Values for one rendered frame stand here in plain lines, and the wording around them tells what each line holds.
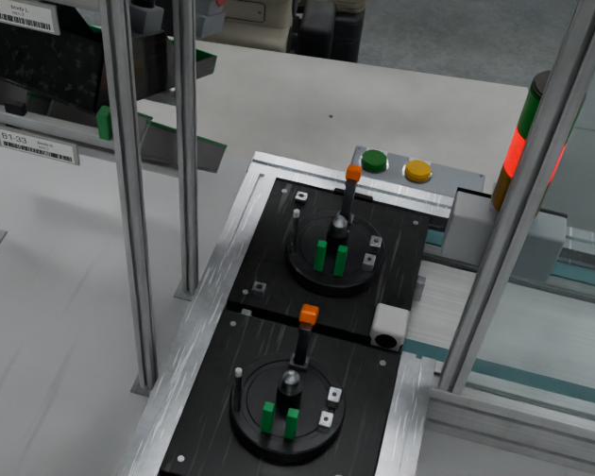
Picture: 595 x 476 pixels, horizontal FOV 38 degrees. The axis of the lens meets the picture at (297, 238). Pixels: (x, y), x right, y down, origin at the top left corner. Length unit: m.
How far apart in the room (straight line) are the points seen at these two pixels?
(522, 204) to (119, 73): 0.41
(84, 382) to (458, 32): 2.47
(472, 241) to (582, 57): 0.27
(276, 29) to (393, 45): 1.43
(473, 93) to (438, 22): 1.74
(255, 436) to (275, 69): 0.86
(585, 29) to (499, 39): 2.69
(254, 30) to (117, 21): 1.13
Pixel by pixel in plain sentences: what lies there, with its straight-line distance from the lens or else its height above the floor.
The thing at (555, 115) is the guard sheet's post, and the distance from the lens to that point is 0.82.
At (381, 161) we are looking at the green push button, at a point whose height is 0.97.
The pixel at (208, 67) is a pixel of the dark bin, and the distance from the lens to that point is 1.14.
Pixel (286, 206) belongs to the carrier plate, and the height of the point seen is 0.97.
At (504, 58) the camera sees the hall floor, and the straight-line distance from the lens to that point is 3.35.
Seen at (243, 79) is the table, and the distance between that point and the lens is 1.68.
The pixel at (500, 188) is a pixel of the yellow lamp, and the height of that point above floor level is 1.29.
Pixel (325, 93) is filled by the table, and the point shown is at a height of 0.86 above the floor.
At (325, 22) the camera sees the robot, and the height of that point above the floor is 0.75.
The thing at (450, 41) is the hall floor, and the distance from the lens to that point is 3.37.
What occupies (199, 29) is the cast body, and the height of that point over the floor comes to 1.19.
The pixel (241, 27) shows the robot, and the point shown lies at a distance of 1.90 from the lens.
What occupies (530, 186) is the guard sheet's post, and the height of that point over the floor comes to 1.32.
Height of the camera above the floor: 1.90
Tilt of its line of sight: 48 degrees down
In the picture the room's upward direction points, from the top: 7 degrees clockwise
